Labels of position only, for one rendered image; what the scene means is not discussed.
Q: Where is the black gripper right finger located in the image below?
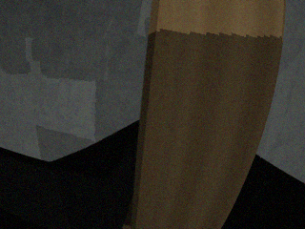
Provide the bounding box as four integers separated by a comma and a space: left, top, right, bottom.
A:
221, 154, 305, 229

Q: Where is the wooden side rail with metal hooks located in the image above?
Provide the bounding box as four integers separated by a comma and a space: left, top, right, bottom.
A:
131, 0, 286, 229

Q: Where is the brown wooden post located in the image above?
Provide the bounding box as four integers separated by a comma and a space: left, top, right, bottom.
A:
122, 196, 133, 229

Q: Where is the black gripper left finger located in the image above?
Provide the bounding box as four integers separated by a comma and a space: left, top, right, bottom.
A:
0, 121, 140, 229

